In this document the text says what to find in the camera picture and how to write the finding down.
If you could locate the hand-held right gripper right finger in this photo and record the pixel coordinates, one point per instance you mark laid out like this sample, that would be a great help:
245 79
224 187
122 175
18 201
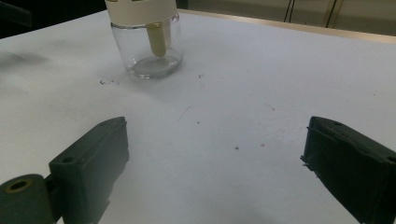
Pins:
351 168

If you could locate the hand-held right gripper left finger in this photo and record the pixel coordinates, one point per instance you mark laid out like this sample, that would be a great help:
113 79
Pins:
90 168

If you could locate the glass jar with cream lid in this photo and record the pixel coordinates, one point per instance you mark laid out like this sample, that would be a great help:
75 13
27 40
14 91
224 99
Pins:
140 40

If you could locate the light wooden table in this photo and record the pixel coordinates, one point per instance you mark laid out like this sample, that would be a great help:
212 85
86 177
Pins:
311 28

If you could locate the black curtain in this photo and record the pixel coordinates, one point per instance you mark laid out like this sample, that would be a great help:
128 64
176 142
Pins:
46 14

